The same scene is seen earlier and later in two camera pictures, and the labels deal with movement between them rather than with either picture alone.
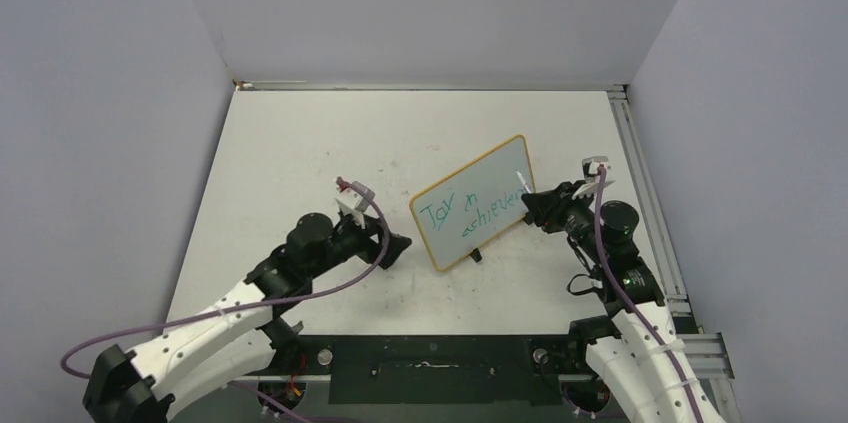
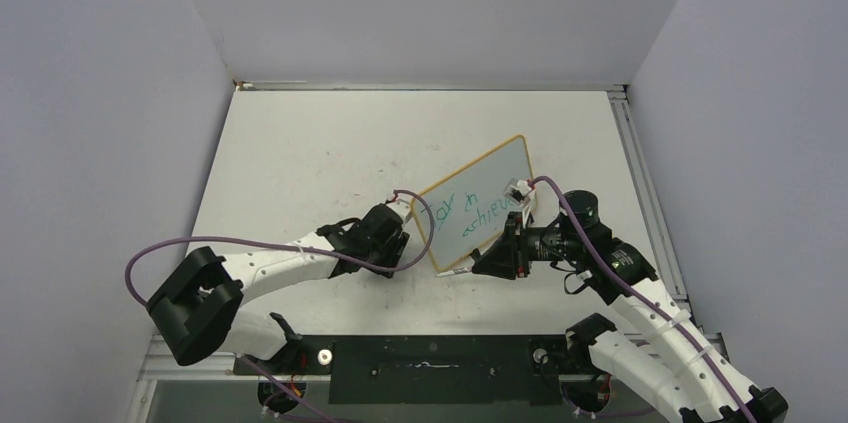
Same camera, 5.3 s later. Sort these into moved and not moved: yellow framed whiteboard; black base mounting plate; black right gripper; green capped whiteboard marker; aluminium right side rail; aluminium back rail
Moved: black right gripper; green capped whiteboard marker
Not moved: aluminium right side rail; yellow framed whiteboard; black base mounting plate; aluminium back rail
